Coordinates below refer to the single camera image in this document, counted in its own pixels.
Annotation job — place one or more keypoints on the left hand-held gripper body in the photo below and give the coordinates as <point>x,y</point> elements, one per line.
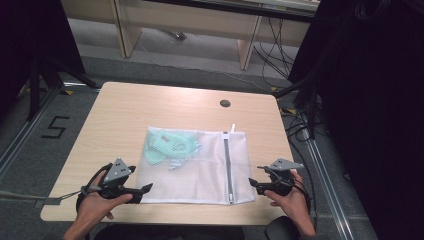
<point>116,170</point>

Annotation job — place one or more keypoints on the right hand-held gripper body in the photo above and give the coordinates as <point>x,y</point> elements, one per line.
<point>281,181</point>

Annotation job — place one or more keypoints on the white mesh laundry bag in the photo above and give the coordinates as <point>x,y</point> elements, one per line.
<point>200,180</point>

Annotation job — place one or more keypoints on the person's right hand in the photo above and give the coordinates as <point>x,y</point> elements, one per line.
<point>295,203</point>

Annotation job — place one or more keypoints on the person's left hand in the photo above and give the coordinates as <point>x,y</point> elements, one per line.
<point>95,208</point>

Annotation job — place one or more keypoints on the pale striped cloth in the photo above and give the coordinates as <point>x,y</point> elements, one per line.
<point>176,164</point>

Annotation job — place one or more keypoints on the mint green garment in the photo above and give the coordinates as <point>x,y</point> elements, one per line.
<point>163,143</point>

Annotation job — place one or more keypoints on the black rounded object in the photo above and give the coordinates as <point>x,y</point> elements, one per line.
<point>281,229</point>

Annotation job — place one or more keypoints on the person's dark clothing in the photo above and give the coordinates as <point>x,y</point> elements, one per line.
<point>166,233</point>

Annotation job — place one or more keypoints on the grey table grommet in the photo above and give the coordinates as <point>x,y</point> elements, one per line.
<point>225,103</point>

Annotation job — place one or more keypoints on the black metal stand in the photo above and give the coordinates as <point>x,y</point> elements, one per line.
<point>311,100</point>
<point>35,86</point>

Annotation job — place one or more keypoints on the black curtain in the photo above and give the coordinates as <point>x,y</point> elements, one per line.
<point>373,100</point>
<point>33,33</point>

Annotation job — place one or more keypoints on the small dark metal object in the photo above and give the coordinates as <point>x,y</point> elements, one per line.
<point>176,34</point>

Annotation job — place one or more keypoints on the light wooden bench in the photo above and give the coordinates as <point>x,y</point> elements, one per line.
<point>186,16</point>

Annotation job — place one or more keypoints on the aluminium floor rail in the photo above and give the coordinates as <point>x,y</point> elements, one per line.
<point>328,180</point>
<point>23,133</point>

